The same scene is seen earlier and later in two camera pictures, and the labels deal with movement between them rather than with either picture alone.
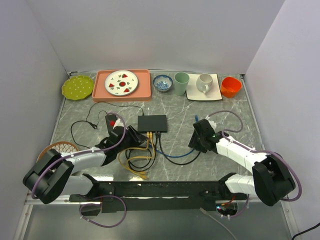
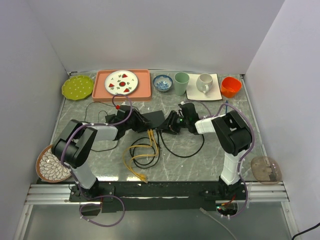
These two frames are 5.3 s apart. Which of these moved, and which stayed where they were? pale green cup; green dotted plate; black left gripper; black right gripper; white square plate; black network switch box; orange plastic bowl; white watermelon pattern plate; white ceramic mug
Moved: black right gripper; black network switch box; black left gripper
Stayed: pale green cup; orange plastic bowl; white watermelon pattern plate; green dotted plate; white ceramic mug; white square plate
